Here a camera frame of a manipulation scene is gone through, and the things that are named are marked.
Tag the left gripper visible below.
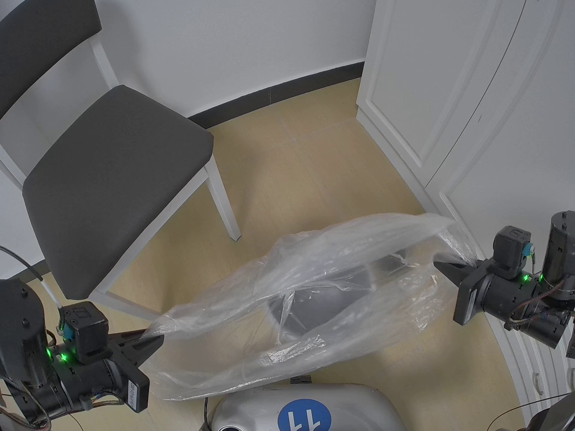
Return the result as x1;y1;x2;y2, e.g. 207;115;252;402
53;329;164;415

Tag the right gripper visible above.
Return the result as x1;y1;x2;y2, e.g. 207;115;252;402
433;261;542;327

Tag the clear plastic bag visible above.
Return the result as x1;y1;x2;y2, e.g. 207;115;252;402
143;212;480;401

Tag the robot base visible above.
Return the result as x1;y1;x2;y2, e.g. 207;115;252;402
211;375;407;431

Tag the white trash bin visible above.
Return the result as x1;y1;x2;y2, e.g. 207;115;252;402
267;250;407;353

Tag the grey white chair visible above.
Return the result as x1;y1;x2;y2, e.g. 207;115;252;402
0;0;242;327

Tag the white wardrobe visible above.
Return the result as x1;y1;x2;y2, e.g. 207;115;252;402
356;0;575;431

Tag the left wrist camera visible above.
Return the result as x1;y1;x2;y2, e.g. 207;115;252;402
57;302;111;365

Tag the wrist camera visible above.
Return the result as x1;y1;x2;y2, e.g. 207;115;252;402
57;302;111;365
492;225;535;282

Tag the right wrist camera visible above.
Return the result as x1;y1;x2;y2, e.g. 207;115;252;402
492;225;535;282

